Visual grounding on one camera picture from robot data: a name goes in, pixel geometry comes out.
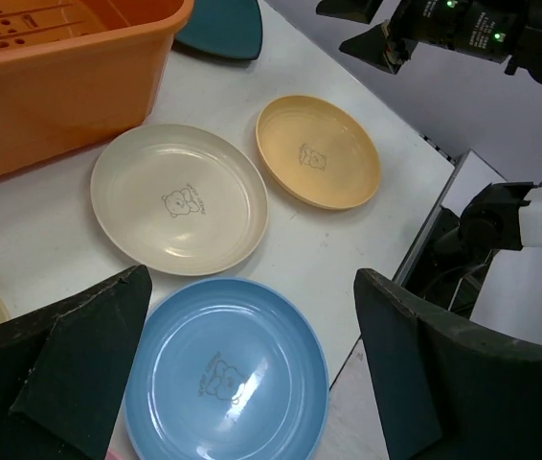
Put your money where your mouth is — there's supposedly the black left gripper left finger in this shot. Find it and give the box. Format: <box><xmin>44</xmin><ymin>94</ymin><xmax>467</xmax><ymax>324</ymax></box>
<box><xmin>0</xmin><ymin>265</ymin><xmax>152</xmax><ymax>459</ymax></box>

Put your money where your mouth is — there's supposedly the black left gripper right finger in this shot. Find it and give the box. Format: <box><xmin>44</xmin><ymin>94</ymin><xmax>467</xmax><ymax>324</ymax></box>
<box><xmin>353</xmin><ymin>268</ymin><xmax>542</xmax><ymax>459</ymax></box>

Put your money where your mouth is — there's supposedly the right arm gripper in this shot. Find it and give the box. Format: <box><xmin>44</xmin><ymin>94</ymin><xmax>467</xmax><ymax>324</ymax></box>
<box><xmin>315</xmin><ymin>0</ymin><xmax>529</xmax><ymax>74</ymax></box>

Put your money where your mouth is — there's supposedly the yellow bear plate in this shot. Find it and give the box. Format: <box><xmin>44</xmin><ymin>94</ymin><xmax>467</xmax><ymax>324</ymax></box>
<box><xmin>255</xmin><ymin>95</ymin><xmax>381</xmax><ymax>211</ymax></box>

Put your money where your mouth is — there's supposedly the dark teal square plate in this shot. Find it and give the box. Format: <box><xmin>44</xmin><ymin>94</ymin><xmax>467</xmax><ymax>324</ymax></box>
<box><xmin>175</xmin><ymin>0</ymin><xmax>263</xmax><ymax>61</ymax></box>

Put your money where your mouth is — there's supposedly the blue bear plate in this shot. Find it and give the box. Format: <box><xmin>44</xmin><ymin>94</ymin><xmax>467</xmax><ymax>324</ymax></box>
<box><xmin>124</xmin><ymin>278</ymin><xmax>329</xmax><ymax>459</ymax></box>

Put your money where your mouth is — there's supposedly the cream bear plate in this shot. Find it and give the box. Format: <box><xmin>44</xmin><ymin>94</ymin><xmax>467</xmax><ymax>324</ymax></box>
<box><xmin>90</xmin><ymin>125</ymin><xmax>269</xmax><ymax>276</ymax></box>

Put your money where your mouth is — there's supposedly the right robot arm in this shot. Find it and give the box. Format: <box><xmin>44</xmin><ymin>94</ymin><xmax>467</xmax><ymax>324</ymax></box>
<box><xmin>340</xmin><ymin>1</ymin><xmax>542</xmax><ymax>459</ymax></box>

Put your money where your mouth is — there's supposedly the orange plastic bin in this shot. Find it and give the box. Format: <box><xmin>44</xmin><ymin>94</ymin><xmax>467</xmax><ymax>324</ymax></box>
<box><xmin>0</xmin><ymin>0</ymin><xmax>193</xmax><ymax>176</ymax></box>

